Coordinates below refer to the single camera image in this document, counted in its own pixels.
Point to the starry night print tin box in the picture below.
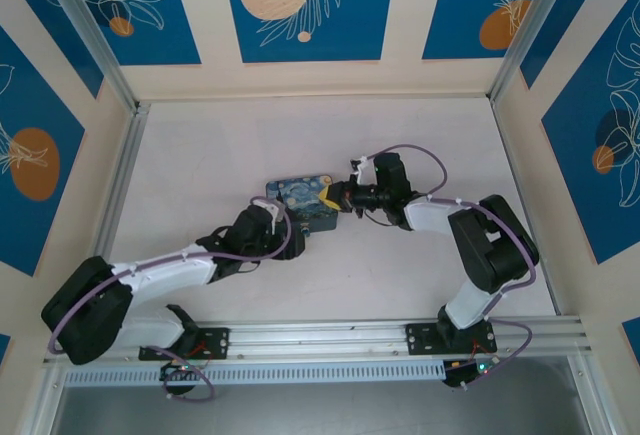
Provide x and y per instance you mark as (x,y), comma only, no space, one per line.
(300,200)

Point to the small padlock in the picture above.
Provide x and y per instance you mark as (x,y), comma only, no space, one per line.
(305,231)

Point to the aluminium mounting rail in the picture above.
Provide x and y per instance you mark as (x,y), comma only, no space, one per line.
(320,337)

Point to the small circuit board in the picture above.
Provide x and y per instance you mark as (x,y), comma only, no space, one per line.
(470,370)
(177,371)

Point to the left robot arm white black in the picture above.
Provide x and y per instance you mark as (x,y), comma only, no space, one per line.
(165,270)

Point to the aluminium side frame rail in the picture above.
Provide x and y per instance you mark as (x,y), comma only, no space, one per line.
(530,205)
(125,170)

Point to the grey metal sheet panel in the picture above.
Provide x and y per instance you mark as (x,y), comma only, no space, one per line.
(320,412)

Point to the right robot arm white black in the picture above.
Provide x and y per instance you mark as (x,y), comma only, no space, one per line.
(495,250)

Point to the aluminium frame post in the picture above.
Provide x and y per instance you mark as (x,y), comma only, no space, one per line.
(90,30)
(530,35)

